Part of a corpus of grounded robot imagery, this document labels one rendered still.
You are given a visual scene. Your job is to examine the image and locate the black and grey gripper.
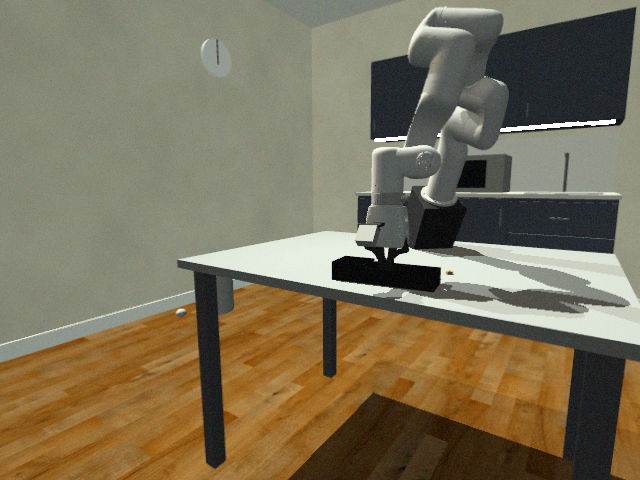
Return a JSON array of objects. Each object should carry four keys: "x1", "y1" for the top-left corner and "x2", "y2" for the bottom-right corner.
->
[{"x1": 364, "y1": 204, "x2": 409, "y2": 271}]

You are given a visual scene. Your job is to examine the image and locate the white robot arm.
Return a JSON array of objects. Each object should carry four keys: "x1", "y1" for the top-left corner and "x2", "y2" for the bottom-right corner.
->
[{"x1": 371, "y1": 7, "x2": 509, "y2": 207}]

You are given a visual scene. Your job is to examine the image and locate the black three-compartment bin rack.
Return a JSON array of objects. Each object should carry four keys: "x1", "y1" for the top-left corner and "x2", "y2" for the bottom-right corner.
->
[{"x1": 332, "y1": 256, "x2": 441, "y2": 292}]

